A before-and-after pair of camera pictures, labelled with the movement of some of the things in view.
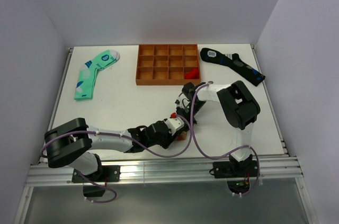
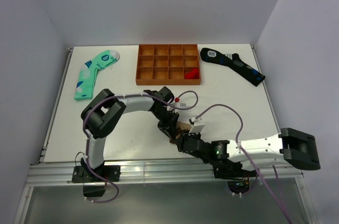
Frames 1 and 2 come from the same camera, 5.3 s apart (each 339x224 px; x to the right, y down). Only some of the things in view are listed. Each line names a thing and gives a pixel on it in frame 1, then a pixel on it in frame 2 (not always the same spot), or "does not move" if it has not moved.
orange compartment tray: [166, 64] does not move
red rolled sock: [194, 74] does not move
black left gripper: [169, 139] → [168, 127]
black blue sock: [234, 61] does not move
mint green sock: [83, 87] does not move
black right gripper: [180, 111] → [183, 137]
